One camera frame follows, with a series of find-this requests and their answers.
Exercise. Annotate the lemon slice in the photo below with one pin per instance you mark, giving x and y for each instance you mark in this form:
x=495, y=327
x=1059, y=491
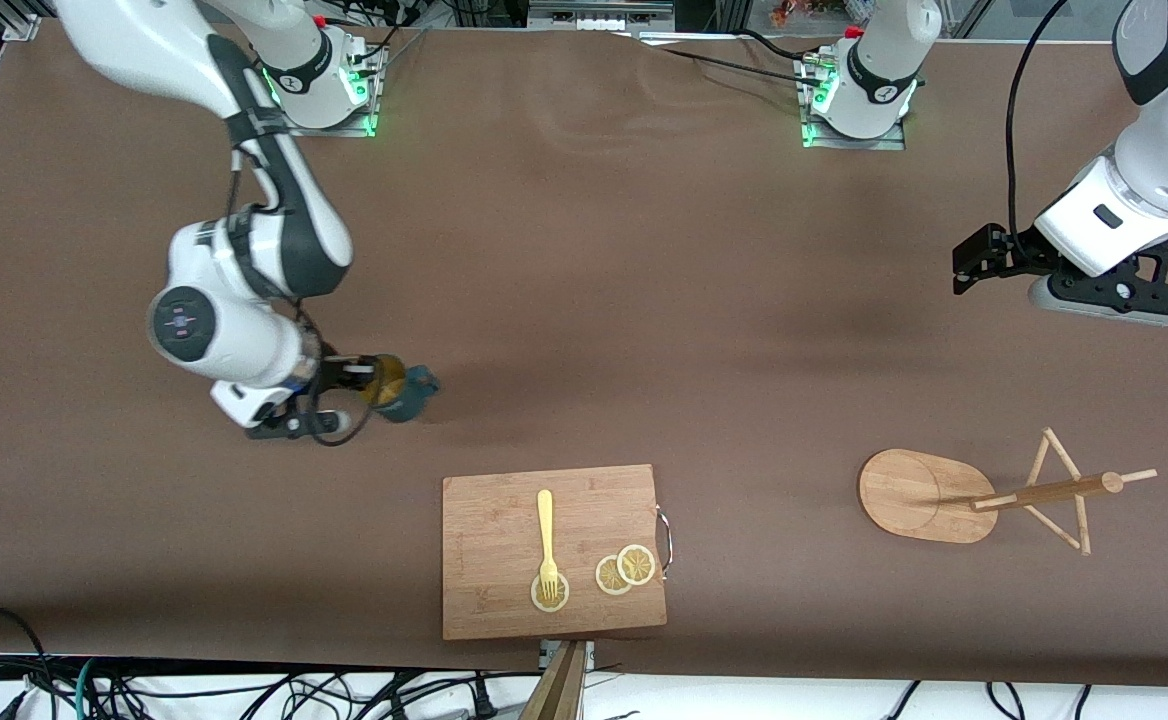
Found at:
x=564, y=593
x=637, y=565
x=606, y=578

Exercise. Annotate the wooden beam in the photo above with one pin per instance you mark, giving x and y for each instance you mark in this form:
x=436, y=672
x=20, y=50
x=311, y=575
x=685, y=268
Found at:
x=559, y=695

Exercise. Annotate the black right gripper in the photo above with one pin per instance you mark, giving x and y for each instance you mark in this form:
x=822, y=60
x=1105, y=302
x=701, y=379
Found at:
x=341, y=372

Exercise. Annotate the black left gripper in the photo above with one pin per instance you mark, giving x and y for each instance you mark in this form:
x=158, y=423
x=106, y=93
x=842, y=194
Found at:
x=1007, y=254

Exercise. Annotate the bamboo cutting board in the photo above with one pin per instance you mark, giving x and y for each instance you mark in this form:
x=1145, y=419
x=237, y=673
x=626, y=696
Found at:
x=494, y=540

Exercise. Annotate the wooden cup rack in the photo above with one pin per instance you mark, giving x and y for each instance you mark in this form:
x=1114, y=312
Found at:
x=914, y=495

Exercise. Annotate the teal mug with yellow inside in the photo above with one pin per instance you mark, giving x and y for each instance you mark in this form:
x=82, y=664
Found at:
x=409, y=400

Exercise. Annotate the yellow plastic fork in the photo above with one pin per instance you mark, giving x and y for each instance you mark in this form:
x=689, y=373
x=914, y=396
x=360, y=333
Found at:
x=545, y=520

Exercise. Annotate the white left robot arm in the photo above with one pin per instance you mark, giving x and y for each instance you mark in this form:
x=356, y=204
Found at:
x=1164, y=160

